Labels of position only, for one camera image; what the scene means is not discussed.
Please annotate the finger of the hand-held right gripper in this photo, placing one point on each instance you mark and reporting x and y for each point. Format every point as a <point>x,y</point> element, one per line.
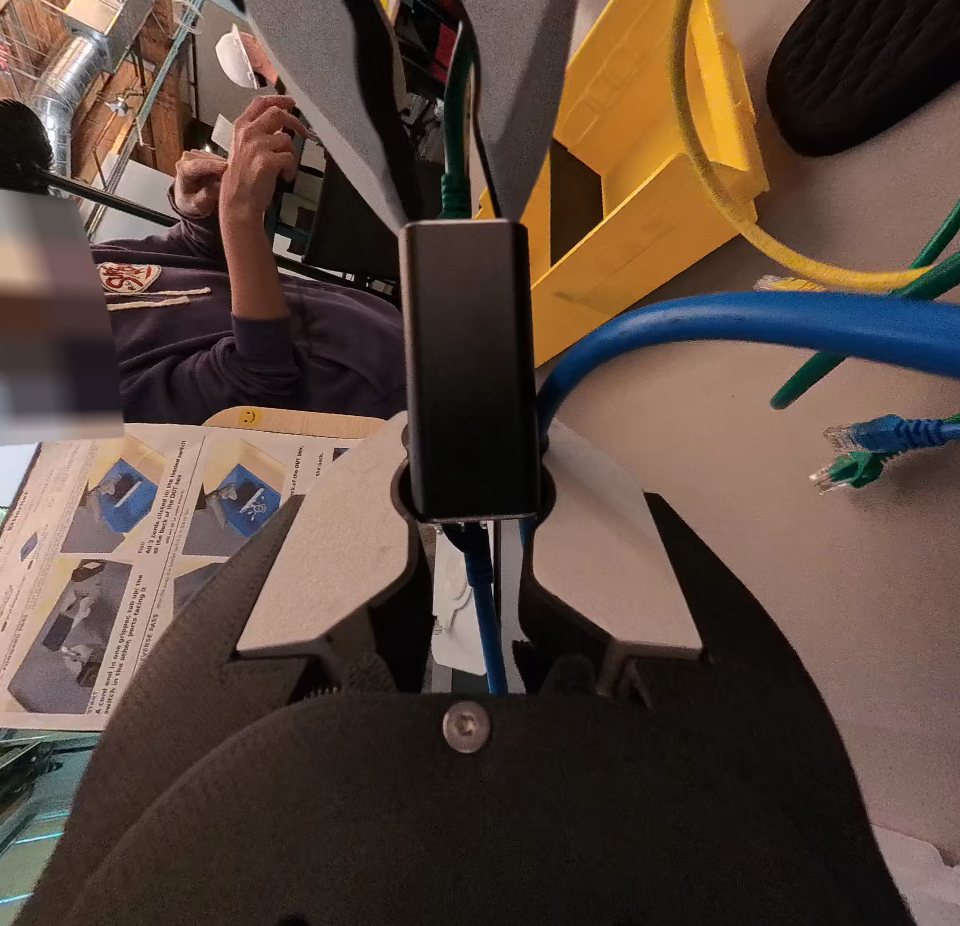
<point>315,40</point>
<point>525,55</point>

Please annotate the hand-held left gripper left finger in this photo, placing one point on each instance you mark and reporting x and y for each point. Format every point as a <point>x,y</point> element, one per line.
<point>337,566</point>

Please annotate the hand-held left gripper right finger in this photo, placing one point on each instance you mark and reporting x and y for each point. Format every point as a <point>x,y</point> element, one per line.
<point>615,566</point>

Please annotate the yellow plastic bin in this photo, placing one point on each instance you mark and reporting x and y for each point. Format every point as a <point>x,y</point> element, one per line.
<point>660,213</point>

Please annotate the black network switch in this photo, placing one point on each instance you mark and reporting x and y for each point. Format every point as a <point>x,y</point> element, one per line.
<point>469,371</point>

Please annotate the printed instruction sheet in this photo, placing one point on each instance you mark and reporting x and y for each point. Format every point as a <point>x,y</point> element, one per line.
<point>112,603</point>

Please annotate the black pole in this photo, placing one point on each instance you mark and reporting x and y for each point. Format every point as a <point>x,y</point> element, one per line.
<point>22,145</point>

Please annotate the black wrist rest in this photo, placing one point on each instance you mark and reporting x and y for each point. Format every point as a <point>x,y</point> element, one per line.
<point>862,55</point>

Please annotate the silver air duct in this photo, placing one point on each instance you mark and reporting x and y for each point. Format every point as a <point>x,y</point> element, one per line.
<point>75,63</point>

